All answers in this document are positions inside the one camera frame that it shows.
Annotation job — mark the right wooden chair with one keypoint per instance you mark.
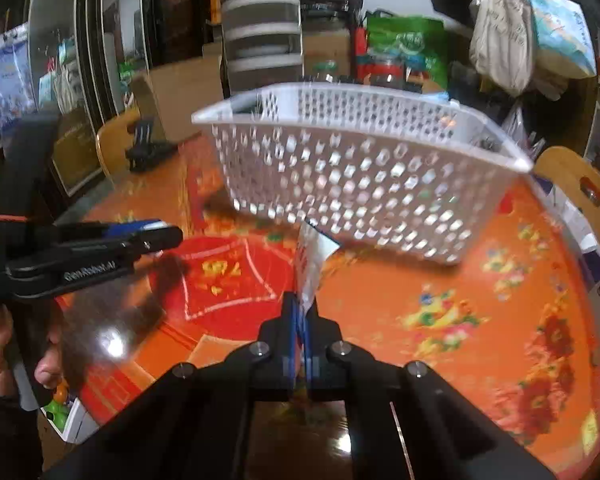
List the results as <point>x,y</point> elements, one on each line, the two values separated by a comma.
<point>576,177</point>

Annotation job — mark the cardboard box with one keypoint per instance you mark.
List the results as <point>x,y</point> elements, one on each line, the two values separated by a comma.
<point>171,94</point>

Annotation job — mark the blue white hanging packet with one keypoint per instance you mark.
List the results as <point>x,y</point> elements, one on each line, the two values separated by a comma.
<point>16,90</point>

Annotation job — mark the beige canvas tote bag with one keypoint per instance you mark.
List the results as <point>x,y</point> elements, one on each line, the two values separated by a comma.
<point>503,43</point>

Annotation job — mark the dark mirrored wardrobe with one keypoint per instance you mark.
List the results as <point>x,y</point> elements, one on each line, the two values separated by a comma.
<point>83,55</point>

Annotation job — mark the wooden chair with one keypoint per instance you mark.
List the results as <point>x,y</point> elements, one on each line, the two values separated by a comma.
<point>113,139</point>
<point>576,177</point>

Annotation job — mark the left wooden chair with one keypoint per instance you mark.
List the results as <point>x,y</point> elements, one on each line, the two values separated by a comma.
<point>113,139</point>

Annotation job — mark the blue white open box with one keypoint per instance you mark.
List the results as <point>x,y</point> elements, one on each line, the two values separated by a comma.
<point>576,231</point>

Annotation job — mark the blue illustrated paper bag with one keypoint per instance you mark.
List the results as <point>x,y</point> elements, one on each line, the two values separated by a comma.
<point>565,46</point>

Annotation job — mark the red lidded glass jar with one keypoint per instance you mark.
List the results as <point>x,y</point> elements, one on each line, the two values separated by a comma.
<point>379,67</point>

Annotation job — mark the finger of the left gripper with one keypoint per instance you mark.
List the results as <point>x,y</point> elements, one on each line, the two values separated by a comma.
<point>130,249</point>
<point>115,229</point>

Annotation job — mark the orange red floral tablecloth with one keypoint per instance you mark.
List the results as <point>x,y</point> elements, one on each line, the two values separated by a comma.
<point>510,327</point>

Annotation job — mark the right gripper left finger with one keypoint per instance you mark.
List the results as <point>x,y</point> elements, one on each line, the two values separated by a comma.
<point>193,422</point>

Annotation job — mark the clear plastic sachet packet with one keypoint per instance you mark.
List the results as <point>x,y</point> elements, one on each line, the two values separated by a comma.
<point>314,248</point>

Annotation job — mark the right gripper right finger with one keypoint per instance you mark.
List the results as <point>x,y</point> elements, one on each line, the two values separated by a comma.
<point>407,422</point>

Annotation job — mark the green shopping bag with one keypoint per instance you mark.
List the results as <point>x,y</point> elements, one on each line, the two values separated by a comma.
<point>420,43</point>

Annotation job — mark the white perforated plastic basket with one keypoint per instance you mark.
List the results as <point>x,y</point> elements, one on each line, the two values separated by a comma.
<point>389,168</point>

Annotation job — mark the white stacked drawer tower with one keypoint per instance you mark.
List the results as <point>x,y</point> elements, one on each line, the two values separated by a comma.
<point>262,44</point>

